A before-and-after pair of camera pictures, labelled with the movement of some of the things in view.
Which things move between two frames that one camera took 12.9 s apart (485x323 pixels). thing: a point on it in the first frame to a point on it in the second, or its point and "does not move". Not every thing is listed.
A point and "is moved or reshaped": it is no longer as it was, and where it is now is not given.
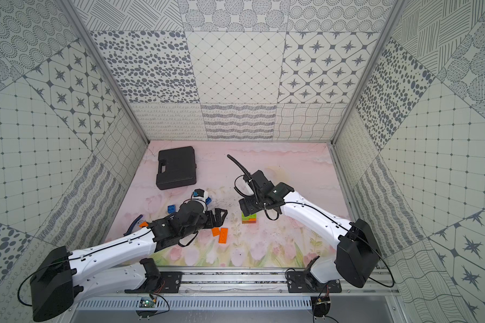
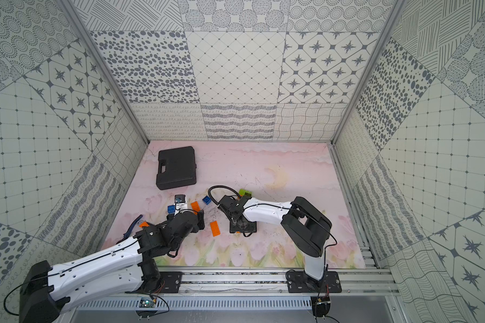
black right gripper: (246, 204) to (233, 228)
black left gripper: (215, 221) to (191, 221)
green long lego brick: (250, 217) is moved or reshaped
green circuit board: (147, 302) does not move
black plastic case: (176, 167) does not move
